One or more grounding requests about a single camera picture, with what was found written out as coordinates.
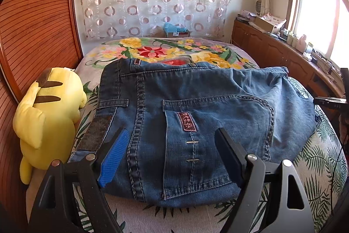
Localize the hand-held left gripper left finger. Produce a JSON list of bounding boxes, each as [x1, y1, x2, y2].
[[27, 128, 131, 233]]

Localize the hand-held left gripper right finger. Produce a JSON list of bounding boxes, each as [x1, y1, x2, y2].
[[214, 127, 315, 233]]

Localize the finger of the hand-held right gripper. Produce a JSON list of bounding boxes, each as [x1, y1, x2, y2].
[[313, 97, 349, 109], [340, 68, 349, 98]]

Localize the blue denim pants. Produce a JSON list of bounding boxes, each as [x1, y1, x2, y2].
[[67, 58, 322, 209]]

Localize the white plastic jug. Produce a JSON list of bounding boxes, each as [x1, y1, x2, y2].
[[296, 35, 308, 52]]

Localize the leaf print bed sheet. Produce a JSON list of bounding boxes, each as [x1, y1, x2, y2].
[[68, 77, 348, 233]]

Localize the wooden framed window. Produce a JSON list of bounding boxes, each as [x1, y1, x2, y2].
[[289, 0, 349, 66]]

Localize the yellow plush toy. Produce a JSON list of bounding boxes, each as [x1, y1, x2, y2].
[[12, 67, 88, 185]]

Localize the wooden sideboard cabinet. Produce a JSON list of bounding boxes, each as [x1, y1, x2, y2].
[[232, 19, 347, 119]]

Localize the flat cardboard box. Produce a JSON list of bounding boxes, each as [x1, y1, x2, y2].
[[255, 16, 287, 33]]

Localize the floral blanket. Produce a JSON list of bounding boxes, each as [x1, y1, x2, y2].
[[75, 37, 261, 91]]

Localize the small cardboard box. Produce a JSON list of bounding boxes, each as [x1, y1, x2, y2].
[[165, 29, 193, 38]]

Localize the blue plastic bag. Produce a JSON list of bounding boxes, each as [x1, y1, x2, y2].
[[164, 22, 189, 33]]

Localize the wooden slatted wardrobe door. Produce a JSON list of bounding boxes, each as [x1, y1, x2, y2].
[[0, 0, 84, 233]]

